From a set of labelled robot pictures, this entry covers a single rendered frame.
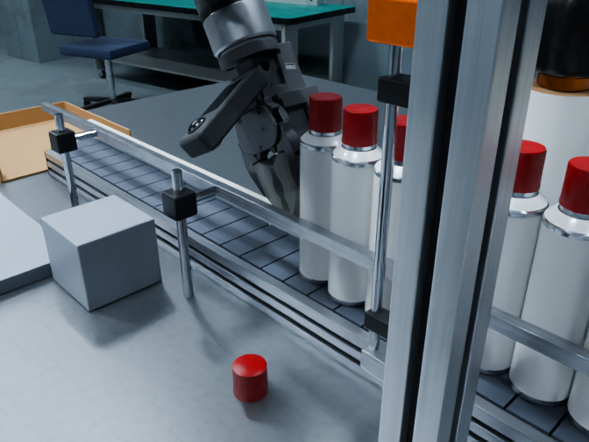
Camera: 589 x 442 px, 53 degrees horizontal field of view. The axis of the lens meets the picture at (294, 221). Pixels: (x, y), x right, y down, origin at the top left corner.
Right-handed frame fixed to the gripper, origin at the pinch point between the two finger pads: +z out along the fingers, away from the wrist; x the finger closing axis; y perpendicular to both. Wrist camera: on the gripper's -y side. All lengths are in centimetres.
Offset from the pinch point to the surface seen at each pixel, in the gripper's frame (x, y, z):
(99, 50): 315, 143, -128
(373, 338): -14.8, -8.0, 10.8
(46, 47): 533, 198, -211
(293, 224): -4.5, -3.9, -0.1
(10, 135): 80, -2, -34
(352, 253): -11.6, -3.9, 4.0
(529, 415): -24.0, -3.1, 19.9
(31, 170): 60, -7, -22
